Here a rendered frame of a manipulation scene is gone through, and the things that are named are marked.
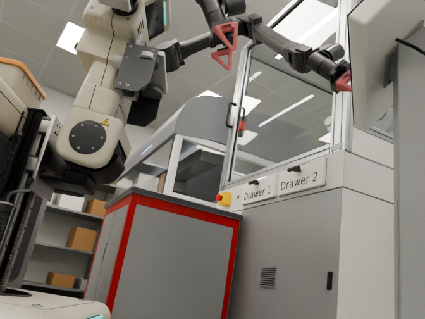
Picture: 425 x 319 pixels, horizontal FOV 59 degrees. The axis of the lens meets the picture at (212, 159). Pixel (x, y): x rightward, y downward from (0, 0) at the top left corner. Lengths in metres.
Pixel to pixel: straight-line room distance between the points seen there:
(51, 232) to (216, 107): 3.49
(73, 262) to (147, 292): 4.05
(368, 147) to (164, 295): 1.05
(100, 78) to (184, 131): 1.48
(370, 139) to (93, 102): 1.05
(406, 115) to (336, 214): 0.57
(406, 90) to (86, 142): 0.84
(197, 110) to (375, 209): 1.61
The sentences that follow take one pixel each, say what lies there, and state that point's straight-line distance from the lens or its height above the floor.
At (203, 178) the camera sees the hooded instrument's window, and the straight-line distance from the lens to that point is 2.65.
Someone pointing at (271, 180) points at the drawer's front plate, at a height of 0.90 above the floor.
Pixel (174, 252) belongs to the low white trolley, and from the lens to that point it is 1.76.
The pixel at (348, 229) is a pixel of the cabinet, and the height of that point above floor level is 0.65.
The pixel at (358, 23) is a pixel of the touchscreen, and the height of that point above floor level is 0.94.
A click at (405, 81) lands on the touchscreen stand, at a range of 1.01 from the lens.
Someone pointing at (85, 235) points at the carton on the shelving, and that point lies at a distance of 5.32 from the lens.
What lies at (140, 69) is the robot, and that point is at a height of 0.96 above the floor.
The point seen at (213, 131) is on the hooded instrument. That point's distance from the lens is 2.76.
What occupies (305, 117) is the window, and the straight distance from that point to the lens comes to 1.78.
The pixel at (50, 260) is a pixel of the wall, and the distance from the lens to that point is 5.66.
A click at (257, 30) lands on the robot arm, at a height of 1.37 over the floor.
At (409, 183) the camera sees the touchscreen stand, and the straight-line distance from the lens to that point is 0.90.
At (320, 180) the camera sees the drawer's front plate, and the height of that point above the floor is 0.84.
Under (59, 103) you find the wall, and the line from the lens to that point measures 6.02.
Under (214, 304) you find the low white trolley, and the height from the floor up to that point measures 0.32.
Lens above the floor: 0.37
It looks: 19 degrees up
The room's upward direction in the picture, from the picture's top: 10 degrees clockwise
